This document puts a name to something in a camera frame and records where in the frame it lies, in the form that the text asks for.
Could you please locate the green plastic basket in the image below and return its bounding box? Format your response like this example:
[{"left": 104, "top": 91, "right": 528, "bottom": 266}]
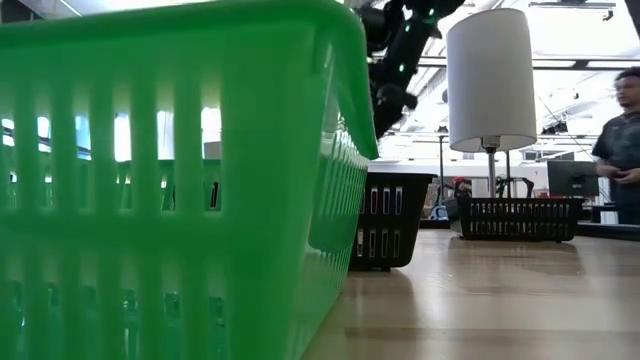
[{"left": 0, "top": 0, "right": 380, "bottom": 360}]

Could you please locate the black plastic basket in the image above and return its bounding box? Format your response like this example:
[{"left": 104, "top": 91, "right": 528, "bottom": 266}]
[
  {"left": 348, "top": 172, "right": 437, "bottom": 273},
  {"left": 455, "top": 196, "right": 585, "bottom": 243}
]

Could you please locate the white table lamp wooden base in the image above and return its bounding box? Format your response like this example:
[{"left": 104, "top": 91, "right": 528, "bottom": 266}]
[{"left": 446, "top": 7, "right": 539, "bottom": 199}]

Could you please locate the black monitor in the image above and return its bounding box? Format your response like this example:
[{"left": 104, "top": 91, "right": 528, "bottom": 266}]
[{"left": 546, "top": 159, "right": 600, "bottom": 199}]

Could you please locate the person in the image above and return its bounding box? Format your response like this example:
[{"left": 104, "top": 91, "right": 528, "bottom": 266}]
[{"left": 591, "top": 67, "right": 640, "bottom": 226}]

